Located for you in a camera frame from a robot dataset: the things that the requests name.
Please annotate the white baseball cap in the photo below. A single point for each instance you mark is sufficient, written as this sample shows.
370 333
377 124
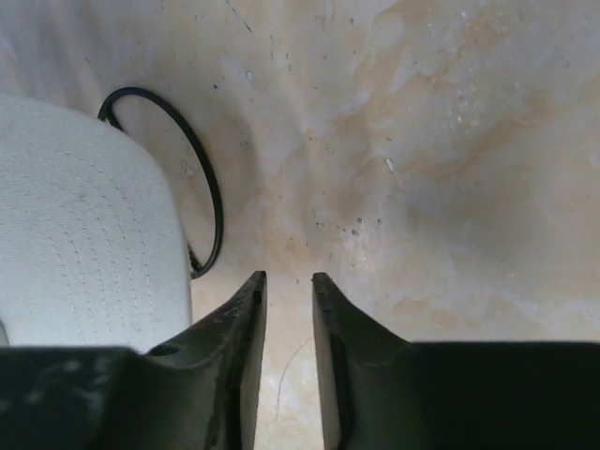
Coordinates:
92 247

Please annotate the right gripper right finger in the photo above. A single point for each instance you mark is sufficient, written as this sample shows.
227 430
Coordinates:
380 391

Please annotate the black wire hat stand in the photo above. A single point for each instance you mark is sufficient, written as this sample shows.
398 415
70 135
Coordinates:
106 114

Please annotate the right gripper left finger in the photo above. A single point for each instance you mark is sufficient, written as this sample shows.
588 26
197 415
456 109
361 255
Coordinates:
196 390

